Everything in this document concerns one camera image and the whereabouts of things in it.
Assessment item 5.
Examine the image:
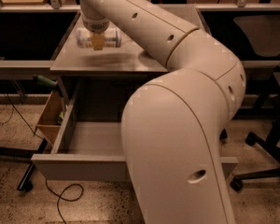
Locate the green handled tool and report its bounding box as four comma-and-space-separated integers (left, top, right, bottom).
33, 75, 58, 90

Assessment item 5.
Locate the grey desk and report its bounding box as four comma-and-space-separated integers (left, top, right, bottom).
196, 4, 280, 119
0, 5, 83, 193

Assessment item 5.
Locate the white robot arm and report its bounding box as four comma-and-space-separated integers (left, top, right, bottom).
81, 0, 245, 224

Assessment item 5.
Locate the blue plastic bottle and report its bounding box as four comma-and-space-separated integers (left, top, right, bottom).
76, 28, 121, 49

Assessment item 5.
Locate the black floor cable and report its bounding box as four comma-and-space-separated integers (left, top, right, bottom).
45, 179, 85, 224

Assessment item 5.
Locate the brown cardboard box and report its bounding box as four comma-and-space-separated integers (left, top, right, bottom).
35, 91, 63, 145

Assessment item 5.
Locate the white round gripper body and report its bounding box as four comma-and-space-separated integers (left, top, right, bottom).
82, 16, 109, 34

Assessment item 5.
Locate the grey open top drawer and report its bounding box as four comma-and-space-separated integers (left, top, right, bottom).
33, 80, 236, 184

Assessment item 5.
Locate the black office chair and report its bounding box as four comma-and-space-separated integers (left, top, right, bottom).
231, 14, 280, 191

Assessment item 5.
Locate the grey right desk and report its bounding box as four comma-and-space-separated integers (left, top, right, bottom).
196, 4, 280, 119

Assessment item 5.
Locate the grey left desk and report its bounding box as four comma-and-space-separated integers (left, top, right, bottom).
0, 5, 83, 193

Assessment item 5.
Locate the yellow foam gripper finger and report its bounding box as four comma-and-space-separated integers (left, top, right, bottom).
91, 33, 105, 50

